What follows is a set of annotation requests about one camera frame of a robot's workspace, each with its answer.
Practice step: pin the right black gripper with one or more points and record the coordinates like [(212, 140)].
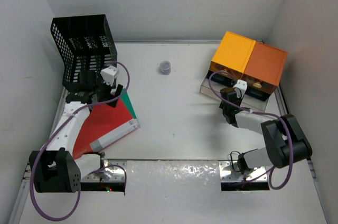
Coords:
[(221, 106)]

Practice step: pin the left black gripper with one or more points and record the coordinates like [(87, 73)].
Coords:
[(100, 81)]

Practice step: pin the orange drawer box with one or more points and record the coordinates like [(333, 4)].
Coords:
[(267, 61)]

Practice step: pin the yellow drawer box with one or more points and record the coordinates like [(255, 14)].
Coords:
[(233, 54)]

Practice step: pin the small clear jar dark contents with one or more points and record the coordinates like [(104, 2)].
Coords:
[(165, 67)]

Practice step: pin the black mesh file rack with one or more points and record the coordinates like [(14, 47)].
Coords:
[(84, 43)]

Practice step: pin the dark bottom drawer unit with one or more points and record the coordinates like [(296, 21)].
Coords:
[(259, 87)]

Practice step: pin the metal front rail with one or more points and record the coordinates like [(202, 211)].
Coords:
[(117, 173)]

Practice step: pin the green folder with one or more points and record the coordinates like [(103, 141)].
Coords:
[(125, 99)]

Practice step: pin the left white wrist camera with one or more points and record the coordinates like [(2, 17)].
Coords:
[(109, 75)]

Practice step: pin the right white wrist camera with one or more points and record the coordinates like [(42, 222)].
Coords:
[(240, 88)]

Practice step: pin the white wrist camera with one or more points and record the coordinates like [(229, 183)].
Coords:
[(109, 75), (240, 88)]

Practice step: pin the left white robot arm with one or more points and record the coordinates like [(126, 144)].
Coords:
[(54, 169)]

